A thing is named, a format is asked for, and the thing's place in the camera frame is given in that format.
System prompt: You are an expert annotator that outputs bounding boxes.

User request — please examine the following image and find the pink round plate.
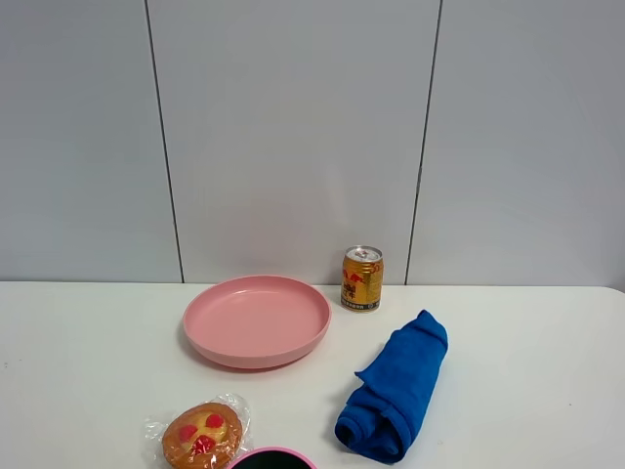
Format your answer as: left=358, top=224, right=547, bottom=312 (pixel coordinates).
left=182, top=276, right=332, bottom=370

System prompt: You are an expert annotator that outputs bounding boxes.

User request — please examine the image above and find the blue folded cloth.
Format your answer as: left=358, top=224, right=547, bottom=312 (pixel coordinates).
left=334, top=310, right=448, bottom=464

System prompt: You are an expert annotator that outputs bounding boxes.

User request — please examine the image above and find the gold energy drink can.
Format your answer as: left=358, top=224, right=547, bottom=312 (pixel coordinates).
left=341, top=245, right=384, bottom=312

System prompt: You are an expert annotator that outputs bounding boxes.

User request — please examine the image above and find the fruit tart pastry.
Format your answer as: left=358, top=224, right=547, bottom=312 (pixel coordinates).
left=141, top=393, right=253, bottom=469

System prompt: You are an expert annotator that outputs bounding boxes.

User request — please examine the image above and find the pink rimmed dark bowl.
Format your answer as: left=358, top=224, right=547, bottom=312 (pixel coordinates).
left=229, top=447, right=316, bottom=469

